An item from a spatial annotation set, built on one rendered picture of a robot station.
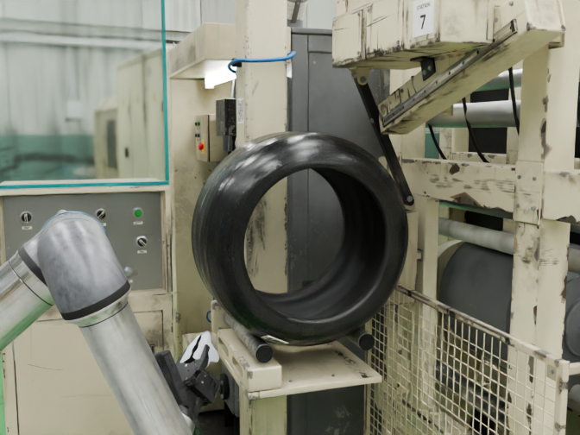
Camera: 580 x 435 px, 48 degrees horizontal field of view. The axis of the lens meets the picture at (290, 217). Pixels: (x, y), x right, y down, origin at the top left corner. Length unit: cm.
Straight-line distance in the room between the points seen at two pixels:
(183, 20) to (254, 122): 926
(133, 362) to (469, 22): 98
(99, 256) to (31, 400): 132
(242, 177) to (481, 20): 64
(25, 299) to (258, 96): 101
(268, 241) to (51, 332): 78
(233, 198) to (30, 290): 56
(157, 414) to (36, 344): 119
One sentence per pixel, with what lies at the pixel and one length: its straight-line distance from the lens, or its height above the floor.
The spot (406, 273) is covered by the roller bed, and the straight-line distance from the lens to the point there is 208.
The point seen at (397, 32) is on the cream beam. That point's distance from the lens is 162.
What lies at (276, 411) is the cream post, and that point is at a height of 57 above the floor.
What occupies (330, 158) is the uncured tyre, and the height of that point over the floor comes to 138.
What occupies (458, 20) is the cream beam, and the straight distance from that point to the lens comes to 148.
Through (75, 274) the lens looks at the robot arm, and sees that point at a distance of 104.
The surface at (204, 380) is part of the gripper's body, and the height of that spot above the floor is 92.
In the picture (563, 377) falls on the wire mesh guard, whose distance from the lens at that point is 141.
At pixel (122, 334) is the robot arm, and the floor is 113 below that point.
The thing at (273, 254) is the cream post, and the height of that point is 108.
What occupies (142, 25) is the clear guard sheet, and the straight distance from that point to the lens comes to 223.
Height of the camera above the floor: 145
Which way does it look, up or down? 8 degrees down
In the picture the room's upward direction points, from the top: straight up
